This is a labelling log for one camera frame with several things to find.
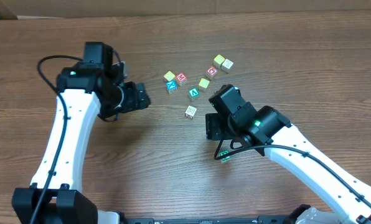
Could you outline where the green F wooden block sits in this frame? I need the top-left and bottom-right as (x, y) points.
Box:
(219, 149), (232, 164)

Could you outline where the white red patterned wooden block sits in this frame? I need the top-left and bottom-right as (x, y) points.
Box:
(185, 106), (197, 119)

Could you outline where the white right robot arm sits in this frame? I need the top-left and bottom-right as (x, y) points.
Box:
(205, 84), (371, 223)

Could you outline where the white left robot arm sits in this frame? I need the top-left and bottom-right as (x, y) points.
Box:
(11, 42), (151, 223)

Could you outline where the blue X wooden block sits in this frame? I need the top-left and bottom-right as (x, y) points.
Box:
(166, 80), (177, 94)

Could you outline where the yellow wooden block left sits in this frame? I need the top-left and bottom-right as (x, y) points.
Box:
(163, 70), (176, 82)

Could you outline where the yellow wooden block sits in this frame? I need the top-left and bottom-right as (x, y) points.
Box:
(198, 78), (210, 91)
(163, 70), (176, 82)
(213, 54), (225, 68)

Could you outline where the red M wooden block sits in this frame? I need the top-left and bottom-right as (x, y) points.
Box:
(176, 72), (187, 86)

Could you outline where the green V wooden block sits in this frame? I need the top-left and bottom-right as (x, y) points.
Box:
(187, 88), (200, 101)

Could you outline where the yellow wooden block middle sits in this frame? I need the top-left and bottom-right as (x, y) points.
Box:
(198, 78), (210, 91)

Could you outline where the red C wooden block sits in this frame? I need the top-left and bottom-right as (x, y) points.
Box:
(206, 66), (218, 80)

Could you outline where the plain wooden block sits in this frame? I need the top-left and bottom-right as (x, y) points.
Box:
(221, 58), (234, 73)

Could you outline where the yellow wooden block top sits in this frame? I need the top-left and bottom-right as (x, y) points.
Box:
(213, 54), (225, 68)

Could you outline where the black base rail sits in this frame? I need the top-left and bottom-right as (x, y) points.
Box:
(121, 215), (287, 224)

